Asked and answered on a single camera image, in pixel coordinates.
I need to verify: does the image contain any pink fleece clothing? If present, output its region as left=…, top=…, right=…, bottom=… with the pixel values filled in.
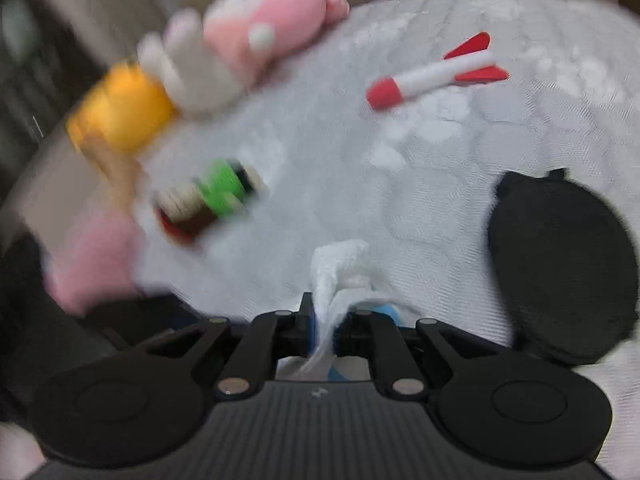
left=42, top=209, right=167, bottom=317

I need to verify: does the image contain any red and white foam rocket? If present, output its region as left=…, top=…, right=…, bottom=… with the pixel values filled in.
left=365, top=31, right=511, bottom=112

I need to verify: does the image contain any orange plush toy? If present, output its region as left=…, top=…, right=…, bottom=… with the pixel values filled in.
left=65, top=59, right=179, bottom=155

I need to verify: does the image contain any white knitted cloth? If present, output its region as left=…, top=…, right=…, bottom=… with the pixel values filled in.
left=300, top=239, right=397, bottom=378

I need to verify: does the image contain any blue wet wipe packet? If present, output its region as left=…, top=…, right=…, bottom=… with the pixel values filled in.
left=325, top=301, right=404, bottom=384

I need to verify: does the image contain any crochet doll green sweater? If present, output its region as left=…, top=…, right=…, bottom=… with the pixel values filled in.
left=152, top=157, right=271, bottom=247

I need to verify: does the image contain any black cloth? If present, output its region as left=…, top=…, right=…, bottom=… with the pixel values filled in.
left=487, top=169, right=640, bottom=367

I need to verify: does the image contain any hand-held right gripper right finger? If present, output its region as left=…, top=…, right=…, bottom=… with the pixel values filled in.
left=333, top=309, right=505, bottom=402

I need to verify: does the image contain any pink white plush bunny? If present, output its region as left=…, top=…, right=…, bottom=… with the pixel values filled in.
left=137, top=0, right=351, bottom=122

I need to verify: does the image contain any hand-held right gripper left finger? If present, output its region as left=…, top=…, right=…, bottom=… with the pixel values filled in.
left=101, top=293, right=317, bottom=404

